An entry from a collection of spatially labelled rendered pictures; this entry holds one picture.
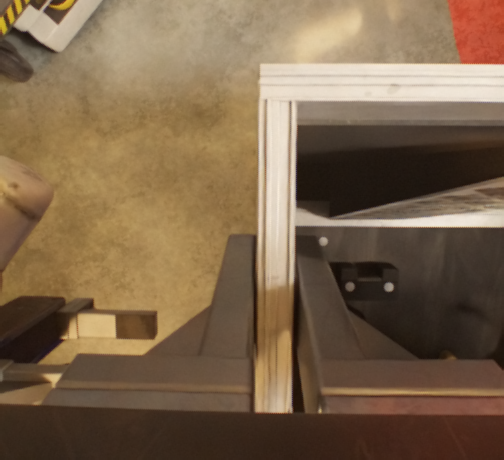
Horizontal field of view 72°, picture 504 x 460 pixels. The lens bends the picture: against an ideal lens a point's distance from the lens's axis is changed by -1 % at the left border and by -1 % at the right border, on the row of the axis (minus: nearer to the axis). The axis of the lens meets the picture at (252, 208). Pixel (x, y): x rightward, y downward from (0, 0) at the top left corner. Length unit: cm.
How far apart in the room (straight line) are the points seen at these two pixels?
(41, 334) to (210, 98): 84
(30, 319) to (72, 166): 86
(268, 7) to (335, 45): 22
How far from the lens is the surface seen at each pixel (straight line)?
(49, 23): 115
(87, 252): 122
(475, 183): 32
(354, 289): 90
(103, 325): 41
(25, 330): 38
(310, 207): 90
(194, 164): 108
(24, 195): 46
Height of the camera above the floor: 106
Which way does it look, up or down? 84 degrees down
